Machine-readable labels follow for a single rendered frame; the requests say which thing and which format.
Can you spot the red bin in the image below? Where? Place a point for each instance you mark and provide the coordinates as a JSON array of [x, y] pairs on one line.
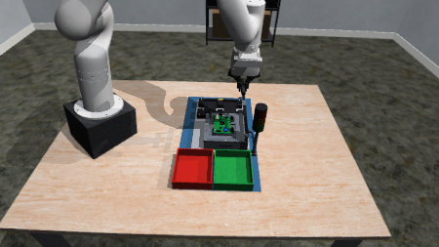
[[193, 169]]

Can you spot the green bin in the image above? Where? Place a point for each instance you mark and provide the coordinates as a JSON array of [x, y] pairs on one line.
[[233, 170]]

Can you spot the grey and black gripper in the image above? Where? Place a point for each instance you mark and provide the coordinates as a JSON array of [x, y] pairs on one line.
[[237, 72]]

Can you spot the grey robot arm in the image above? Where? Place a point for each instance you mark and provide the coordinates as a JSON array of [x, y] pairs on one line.
[[91, 22]]

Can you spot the green circuit board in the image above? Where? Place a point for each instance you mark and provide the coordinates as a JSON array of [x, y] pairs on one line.
[[222, 124]]

